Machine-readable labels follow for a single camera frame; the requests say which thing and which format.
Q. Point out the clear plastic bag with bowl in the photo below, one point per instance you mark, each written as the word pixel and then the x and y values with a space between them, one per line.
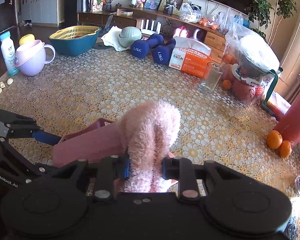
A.
pixel 250 62

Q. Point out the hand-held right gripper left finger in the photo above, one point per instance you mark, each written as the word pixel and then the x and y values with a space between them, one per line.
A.
pixel 126 170

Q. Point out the blue basin with yellow basket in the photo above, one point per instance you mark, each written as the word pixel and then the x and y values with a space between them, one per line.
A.
pixel 75 40

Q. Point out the black remote control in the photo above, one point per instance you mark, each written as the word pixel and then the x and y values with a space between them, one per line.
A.
pixel 292 228

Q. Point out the pink plush toy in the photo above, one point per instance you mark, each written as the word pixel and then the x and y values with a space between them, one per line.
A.
pixel 150 140

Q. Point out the photo frame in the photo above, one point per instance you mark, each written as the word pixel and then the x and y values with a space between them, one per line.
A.
pixel 152 0

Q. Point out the grey wall cabinet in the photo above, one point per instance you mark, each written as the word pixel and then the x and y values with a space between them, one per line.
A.
pixel 40 5

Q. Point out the red thermos bottle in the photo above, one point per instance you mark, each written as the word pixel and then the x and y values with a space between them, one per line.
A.
pixel 293 115

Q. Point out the white yogurt bottle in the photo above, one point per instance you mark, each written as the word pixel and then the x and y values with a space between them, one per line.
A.
pixel 8 55

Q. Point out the red printed bag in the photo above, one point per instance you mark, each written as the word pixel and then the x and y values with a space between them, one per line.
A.
pixel 246 90

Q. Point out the blue dumbbell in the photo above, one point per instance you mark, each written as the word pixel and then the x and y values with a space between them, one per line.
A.
pixel 163 52
pixel 142 46

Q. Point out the orange and white tissue pack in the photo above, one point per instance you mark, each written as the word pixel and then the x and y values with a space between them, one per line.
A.
pixel 192 60

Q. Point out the orange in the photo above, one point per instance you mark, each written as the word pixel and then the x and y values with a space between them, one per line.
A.
pixel 285 149
pixel 227 84
pixel 274 139

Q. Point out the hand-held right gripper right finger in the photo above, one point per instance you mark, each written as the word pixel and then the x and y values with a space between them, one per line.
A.
pixel 168 170

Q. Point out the wooden sideboard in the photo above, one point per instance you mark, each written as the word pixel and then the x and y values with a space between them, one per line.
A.
pixel 150 17

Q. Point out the white cloth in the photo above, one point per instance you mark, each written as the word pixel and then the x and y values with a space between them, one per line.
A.
pixel 111 38

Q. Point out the clear drinking glass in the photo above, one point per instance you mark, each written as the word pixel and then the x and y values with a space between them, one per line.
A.
pixel 211 78

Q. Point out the pale green bowl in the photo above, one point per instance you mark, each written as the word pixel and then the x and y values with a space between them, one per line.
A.
pixel 130 36

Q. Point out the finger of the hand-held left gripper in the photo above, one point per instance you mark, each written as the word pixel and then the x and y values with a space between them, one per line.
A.
pixel 46 137

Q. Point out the purple cup with pink lid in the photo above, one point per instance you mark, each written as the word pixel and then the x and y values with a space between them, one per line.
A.
pixel 31 60

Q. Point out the white router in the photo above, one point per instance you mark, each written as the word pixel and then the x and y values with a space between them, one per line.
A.
pixel 151 27

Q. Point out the black refrigerator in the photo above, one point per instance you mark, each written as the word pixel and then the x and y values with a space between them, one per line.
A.
pixel 78 3

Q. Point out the potted plant in dark pot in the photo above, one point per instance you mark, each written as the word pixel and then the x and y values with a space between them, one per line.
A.
pixel 168 6

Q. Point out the patterned lace tablecloth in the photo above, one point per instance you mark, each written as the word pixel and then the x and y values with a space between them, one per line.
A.
pixel 115 92

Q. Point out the large green houseplant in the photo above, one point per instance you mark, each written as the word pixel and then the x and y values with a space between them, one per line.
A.
pixel 272 5

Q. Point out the yellow round lid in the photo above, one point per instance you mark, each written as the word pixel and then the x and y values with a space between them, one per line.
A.
pixel 26 39

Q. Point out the pink plastic box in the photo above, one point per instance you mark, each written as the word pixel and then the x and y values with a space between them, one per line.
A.
pixel 90 147

